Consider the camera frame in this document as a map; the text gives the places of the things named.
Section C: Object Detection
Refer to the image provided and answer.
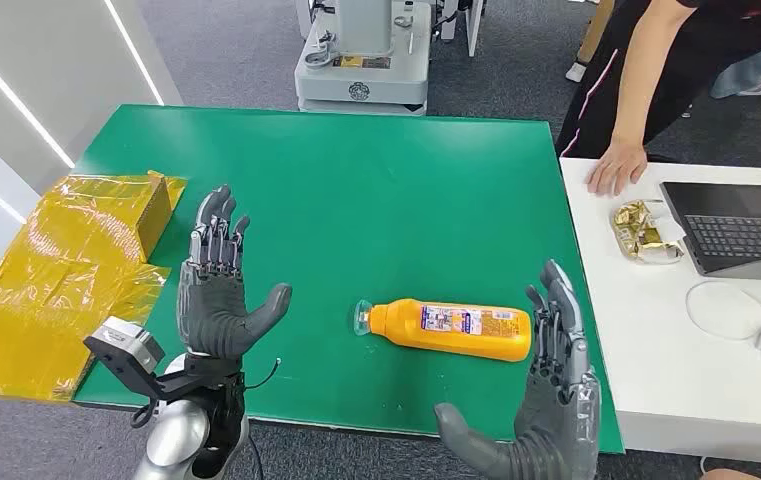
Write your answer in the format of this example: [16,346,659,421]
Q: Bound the yellow film wrapped cardboard box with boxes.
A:
[0,170,188,404]

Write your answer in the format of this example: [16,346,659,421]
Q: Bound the gold foil wrapper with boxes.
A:
[611,199,686,266]

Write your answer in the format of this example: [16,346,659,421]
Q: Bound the dark grey laptop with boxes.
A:
[659,181,761,282]

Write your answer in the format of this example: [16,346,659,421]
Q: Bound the white stand panel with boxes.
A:
[442,0,485,58]

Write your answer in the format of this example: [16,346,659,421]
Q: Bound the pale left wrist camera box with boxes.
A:
[83,316,166,402]

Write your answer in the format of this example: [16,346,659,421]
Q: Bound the orange plastic bottle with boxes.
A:
[353,298,534,364]

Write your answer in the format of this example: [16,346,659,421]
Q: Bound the white table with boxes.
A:
[558,156,761,465]

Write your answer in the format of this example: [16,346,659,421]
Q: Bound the grey wheeled machine base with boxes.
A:
[293,0,433,116]

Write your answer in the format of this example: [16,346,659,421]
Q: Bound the person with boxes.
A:
[565,0,618,84]
[555,0,761,198]
[709,44,761,99]

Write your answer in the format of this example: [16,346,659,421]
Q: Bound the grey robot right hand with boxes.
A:
[434,259,601,480]

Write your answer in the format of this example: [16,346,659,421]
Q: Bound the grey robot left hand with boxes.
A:
[176,185,293,362]

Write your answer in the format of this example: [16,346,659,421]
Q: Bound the person's hand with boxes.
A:
[585,140,648,198]

